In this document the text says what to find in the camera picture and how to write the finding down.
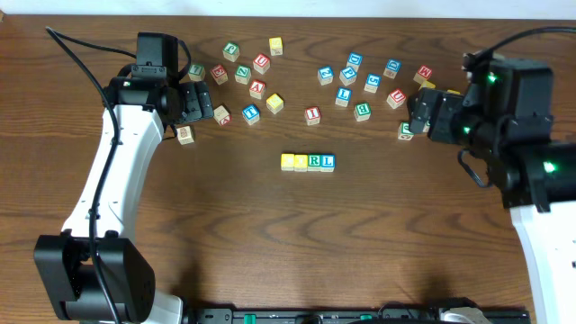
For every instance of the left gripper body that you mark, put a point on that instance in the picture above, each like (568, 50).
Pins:
(198, 101)

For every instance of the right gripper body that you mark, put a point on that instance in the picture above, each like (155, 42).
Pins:
(426, 111)

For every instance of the yellow C block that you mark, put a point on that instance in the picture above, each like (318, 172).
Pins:
(287, 162)

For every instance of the yellow O block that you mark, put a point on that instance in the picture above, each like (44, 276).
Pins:
(300, 163)

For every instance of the blue L block top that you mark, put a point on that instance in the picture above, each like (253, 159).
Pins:
(327, 163)

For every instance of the blue l block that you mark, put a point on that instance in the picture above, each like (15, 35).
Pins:
(327, 163)
(343, 97)

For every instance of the green R block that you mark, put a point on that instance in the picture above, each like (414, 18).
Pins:
(314, 163)

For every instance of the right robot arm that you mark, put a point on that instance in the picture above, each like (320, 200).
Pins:
(504, 119)

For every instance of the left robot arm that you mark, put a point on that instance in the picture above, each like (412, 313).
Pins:
(92, 271)

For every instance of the red-sided wooden block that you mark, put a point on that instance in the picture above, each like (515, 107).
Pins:
(221, 115)

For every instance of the green 7 block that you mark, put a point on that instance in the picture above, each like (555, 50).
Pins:
(196, 73)

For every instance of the yellow K block right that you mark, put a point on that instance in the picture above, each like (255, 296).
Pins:
(427, 84)

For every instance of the plain wooden picture block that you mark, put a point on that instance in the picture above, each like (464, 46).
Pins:
(185, 135)

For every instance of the green J block lower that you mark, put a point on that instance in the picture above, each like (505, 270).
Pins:
(404, 133)

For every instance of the green j block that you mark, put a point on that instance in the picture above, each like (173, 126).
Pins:
(404, 133)
(231, 51)

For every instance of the red M block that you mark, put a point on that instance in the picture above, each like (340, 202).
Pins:
(423, 74)

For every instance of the red U block right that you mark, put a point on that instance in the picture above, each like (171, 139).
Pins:
(396, 98)

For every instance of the red u block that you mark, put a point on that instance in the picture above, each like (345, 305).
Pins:
(261, 63)
(396, 98)

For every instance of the green Z block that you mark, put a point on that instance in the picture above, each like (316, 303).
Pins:
(243, 74)

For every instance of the blue T block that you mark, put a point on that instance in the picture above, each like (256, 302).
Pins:
(251, 114)

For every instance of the red A block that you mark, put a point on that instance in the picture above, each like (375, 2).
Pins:
(257, 89)

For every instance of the green J block top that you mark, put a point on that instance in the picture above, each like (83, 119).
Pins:
(231, 51)

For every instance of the blue D block right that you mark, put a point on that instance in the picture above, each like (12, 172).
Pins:
(393, 66)

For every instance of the blue d block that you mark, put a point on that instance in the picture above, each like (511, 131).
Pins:
(354, 61)
(393, 66)

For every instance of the blue 5 block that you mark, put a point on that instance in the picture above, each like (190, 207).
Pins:
(372, 83)

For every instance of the red U block left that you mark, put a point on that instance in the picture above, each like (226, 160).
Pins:
(261, 63)

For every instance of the green B block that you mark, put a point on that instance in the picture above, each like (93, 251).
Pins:
(362, 112)

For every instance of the yellow S block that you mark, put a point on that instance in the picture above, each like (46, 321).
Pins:
(275, 103)

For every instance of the plain yellow block top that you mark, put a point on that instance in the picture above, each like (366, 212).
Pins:
(276, 46)

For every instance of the blue L block lower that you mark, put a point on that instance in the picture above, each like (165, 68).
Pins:
(343, 97)

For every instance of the blue P block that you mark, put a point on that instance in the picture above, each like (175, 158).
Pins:
(348, 76)

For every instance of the blue D block upper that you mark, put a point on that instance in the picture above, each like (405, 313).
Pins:
(354, 61)

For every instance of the red I block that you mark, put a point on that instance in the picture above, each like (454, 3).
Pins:
(312, 115)

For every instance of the blue 2 block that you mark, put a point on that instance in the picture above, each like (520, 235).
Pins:
(325, 75)

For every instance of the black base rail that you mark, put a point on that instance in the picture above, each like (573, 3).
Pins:
(229, 316)

